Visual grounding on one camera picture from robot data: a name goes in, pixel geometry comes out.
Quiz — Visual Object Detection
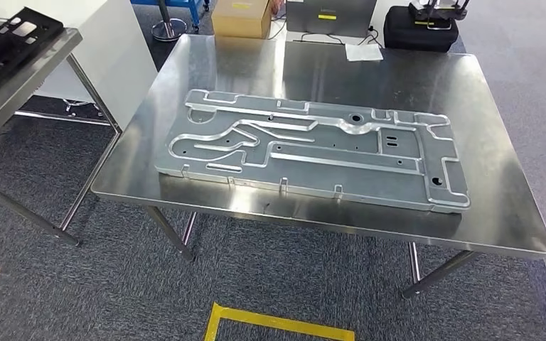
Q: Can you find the blue metal shelf rack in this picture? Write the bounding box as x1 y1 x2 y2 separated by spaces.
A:
130 0 211 28

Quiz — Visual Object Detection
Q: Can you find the stainless steel table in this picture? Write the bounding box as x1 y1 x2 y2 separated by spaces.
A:
0 16 123 248
90 33 546 300

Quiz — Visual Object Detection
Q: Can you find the grey metal fixture plate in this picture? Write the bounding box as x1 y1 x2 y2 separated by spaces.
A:
154 88 472 215

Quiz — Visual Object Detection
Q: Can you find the black device with handles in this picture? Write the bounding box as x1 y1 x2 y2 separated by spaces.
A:
407 0 472 31

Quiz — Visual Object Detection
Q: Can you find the black plastic frame part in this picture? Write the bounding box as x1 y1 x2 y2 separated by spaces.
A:
0 6 65 99

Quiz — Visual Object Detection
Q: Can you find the chrome chair base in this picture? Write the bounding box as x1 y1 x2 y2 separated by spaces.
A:
62 99 105 119

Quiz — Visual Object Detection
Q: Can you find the brown cardboard box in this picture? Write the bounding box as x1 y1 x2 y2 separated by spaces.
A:
210 0 274 40

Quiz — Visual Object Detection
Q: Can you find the white paper sheet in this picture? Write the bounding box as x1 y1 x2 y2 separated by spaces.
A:
345 43 384 63

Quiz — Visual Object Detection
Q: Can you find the grey laptop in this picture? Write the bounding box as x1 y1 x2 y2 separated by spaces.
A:
285 0 378 40

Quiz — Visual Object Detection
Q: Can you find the chrome stanchion post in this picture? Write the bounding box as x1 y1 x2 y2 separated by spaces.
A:
151 0 189 43

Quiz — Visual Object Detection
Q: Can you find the black carry bag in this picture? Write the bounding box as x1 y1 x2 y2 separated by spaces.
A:
382 5 461 53

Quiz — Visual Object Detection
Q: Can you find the white cabinet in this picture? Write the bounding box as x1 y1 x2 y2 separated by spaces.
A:
0 0 159 131

